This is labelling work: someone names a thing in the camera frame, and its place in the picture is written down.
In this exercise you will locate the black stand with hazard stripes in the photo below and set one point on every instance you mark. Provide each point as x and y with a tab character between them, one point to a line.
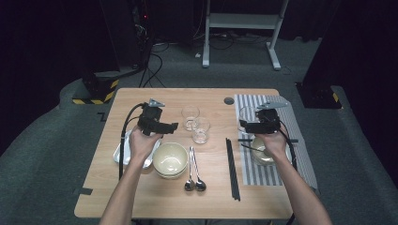
100	90
319	97

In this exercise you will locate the white metal desk frame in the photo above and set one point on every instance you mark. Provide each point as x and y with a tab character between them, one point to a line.
241	21

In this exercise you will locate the black equipment tower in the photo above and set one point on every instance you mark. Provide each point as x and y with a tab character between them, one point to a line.
140	31

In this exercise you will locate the person's left hand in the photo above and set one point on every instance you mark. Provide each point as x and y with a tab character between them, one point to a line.
142	146

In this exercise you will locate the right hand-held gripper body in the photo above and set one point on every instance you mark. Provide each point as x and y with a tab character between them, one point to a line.
269	120

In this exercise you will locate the grey striped placemat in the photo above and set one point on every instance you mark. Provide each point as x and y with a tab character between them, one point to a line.
259	175

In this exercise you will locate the white square tray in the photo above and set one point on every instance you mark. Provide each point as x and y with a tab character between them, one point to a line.
289	154
125	153

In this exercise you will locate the person's right hand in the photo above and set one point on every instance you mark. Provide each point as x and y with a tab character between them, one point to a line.
273	145

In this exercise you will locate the cream ceramic bowl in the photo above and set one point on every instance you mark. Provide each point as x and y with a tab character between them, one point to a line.
261	156
170	159
171	177

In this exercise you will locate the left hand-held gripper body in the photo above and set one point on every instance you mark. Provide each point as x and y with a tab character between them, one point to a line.
150	120

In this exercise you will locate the white plug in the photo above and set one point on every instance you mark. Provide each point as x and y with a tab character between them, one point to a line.
197	55

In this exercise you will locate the bundle of black chopsticks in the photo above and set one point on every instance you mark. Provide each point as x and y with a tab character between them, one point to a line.
233	175

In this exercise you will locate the grey round table grommet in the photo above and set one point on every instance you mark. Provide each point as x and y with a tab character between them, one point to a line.
229	101

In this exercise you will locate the clear glass cup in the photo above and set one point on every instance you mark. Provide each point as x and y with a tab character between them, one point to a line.
191	112
202	136
247	113

